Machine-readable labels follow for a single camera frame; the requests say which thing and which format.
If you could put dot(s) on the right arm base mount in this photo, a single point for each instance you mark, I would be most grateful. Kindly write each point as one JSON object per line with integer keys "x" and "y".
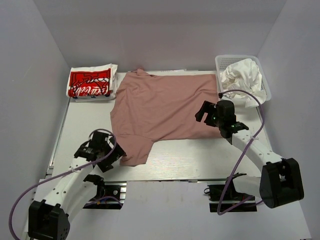
{"x": 230, "y": 199}

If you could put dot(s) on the white perforated plastic basket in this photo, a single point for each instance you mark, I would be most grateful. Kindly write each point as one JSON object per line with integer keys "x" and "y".
{"x": 222, "y": 61}

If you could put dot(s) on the folded red white t shirt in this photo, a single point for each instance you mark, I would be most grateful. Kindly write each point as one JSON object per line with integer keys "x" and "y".
{"x": 93, "y": 83}

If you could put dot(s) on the white crumpled t shirt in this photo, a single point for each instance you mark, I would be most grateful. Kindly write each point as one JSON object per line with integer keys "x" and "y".
{"x": 244, "y": 80}

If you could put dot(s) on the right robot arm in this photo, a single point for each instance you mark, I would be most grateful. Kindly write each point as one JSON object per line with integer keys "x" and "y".
{"x": 280, "y": 182}

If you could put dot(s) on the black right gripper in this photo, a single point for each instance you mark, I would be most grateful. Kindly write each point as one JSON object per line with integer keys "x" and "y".
{"x": 207, "y": 107}

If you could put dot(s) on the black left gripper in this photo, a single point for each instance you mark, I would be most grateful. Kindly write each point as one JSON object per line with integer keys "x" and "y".
{"x": 106, "y": 165}

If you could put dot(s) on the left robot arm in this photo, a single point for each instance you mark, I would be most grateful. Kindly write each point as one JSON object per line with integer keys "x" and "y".
{"x": 51, "y": 217}

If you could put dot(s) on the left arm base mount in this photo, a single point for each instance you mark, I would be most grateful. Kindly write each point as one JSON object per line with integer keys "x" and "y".
{"x": 109, "y": 196}

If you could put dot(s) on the pink printed t shirt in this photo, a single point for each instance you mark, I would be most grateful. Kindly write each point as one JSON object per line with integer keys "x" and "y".
{"x": 151, "y": 108}

